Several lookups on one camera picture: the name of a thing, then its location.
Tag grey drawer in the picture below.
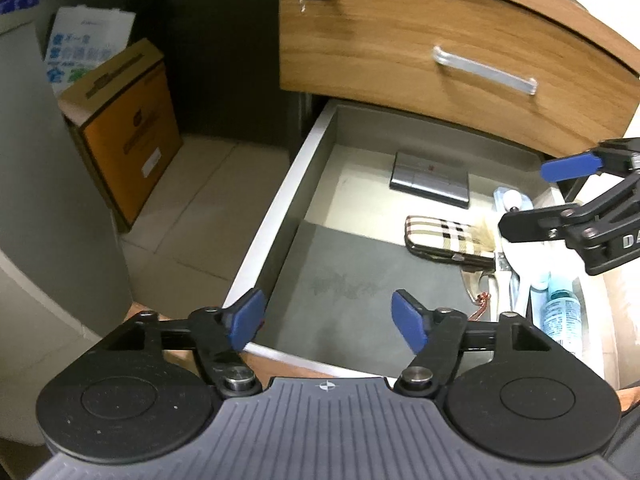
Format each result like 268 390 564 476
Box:
221 97 622 391

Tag wooden upper drawer front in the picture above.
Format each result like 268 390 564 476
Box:
279 0 639 156

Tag white plastic packet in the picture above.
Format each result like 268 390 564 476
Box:
492 186 534 220

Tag plaid beige pouch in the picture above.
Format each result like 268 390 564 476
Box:
404 216 496 268

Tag small clear blue-label bottle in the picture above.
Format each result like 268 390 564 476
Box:
541 283 582 356

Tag grey metal card case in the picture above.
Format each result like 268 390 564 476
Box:
390 152 470 208

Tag grey side cabinet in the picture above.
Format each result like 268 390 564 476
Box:
0 0 134 446

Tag orange cardboard box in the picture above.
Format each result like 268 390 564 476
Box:
58 39 182 232

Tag white blue printed paper bag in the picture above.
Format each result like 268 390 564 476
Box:
44 6 136 96

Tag silver upper drawer handle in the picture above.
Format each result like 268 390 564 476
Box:
432 46 538 96

